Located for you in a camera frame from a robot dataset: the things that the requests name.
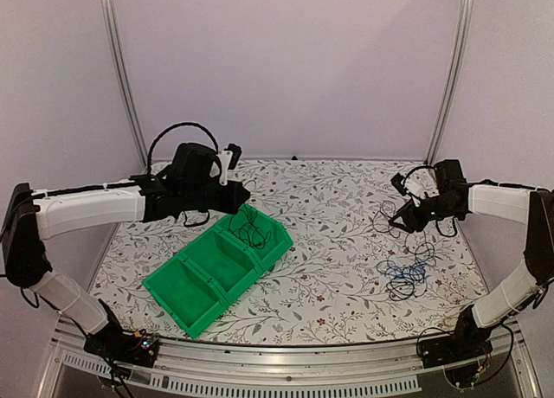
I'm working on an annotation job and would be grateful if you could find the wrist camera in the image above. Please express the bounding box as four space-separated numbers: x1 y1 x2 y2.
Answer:
218 144 242 186
390 173 426 199

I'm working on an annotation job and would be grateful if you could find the thin black cable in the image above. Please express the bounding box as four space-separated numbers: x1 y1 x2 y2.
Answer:
227 203 273 251
370 198 403 239

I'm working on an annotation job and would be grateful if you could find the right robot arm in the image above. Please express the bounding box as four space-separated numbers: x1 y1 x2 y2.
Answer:
389 159 553 360

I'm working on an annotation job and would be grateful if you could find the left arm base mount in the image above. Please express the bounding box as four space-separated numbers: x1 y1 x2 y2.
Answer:
84 324 159 368

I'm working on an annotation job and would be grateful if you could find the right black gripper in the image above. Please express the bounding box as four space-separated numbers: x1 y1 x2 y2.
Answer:
390 194 460 234

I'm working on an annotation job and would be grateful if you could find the aluminium frame post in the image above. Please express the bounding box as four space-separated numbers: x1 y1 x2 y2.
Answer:
100 0 147 167
425 0 473 164

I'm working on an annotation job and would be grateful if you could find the green three-compartment bin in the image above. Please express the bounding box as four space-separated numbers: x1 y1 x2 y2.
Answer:
142 204 293 339

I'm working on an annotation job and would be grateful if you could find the left aluminium frame post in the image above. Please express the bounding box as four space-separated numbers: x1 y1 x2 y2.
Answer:
100 0 147 167

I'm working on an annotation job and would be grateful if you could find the right aluminium frame post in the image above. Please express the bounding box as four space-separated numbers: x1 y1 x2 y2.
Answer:
425 0 473 164

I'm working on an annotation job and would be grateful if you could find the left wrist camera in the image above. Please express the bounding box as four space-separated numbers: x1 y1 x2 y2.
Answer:
218 144 242 186

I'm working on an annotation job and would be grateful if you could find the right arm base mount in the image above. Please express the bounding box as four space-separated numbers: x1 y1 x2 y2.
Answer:
415 329 493 369

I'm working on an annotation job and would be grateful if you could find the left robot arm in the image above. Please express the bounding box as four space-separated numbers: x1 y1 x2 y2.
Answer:
1 143 250 358

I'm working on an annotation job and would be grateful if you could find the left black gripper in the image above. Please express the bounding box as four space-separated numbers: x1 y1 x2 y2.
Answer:
183 180 249 215

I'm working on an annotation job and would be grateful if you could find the front aluminium rail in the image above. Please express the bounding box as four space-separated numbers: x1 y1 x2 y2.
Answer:
35 319 546 397

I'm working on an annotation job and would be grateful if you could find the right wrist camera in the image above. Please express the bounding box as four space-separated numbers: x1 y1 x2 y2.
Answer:
390 173 426 199

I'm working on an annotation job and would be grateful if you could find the blue cable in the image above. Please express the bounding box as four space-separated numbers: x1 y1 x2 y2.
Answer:
376 259 432 286

